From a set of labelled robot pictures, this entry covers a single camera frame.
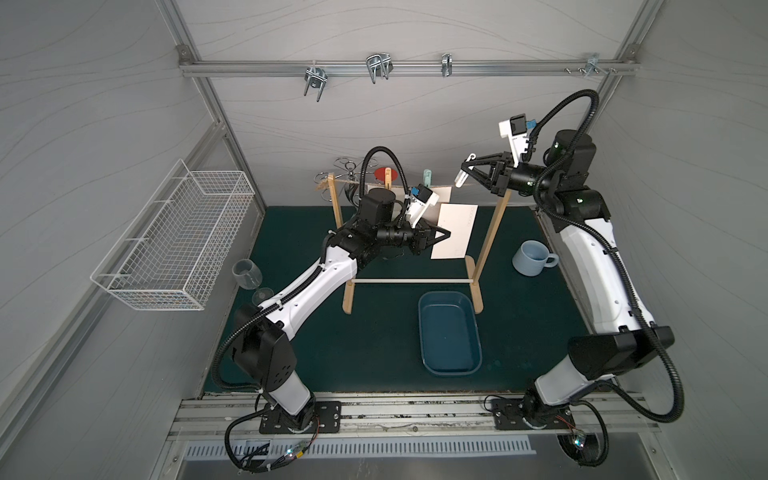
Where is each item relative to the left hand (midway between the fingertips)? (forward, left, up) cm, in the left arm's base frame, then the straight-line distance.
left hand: (444, 236), depth 68 cm
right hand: (+8, -3, +14) cm, 17 cm away
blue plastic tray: (-10, -5, -32) cm, 34 cm away
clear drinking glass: (+2, +55, -21) cm, 59 cm away
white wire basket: (-4, +64, -3) cm, 64 cm away
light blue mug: (+15, -35, -29) cm, 48 cm away
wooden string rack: (+9, -14, -2) cm, 17 cm away
